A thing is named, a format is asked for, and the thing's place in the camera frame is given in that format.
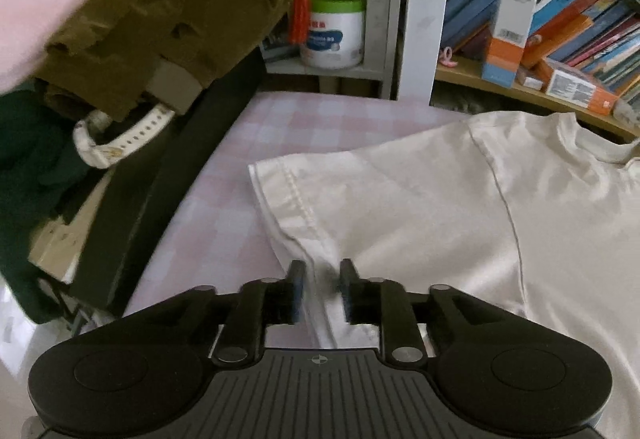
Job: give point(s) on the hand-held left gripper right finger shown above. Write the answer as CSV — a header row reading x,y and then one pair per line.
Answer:
x,y
345,294

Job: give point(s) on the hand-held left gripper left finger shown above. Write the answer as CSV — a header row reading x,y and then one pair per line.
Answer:
x,y
298,291

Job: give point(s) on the cream canvas tote bag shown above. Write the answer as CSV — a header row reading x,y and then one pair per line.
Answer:
x,y
425,199

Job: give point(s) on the pink checked desk mat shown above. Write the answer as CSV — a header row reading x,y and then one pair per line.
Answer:
x,y
225,199

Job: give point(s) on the white perforated belt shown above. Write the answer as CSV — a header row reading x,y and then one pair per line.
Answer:
x,y
135,134

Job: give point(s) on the cardboard box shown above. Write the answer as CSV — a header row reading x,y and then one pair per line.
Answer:
x,y
55,239

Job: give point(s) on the pink hair clip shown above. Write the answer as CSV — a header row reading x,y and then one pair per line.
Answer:
x,y
446,57

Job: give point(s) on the white jar with green rim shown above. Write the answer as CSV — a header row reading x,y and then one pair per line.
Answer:
x,y
330,34

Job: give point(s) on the white slim box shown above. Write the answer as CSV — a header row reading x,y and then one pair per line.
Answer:
x,y
375,19

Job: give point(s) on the dark green garment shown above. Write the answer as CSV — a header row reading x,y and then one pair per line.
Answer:
x,y
30,154

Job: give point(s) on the flat orange white box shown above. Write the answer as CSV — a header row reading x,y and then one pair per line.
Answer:
x,y
575,89

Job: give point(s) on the olive brown garment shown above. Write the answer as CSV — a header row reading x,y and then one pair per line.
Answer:
x,y
150,19

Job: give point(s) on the tall orange white box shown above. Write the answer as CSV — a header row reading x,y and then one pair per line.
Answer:
x,y
510,29

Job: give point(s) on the row of books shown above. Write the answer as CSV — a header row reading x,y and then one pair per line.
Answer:
x,y
575,19

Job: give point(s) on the pink fuzzy cloth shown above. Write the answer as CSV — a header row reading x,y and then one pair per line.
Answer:
x,y
35,19

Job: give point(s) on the white frame wooden bookshelf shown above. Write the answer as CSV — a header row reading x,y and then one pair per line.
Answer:
x,y
415,19

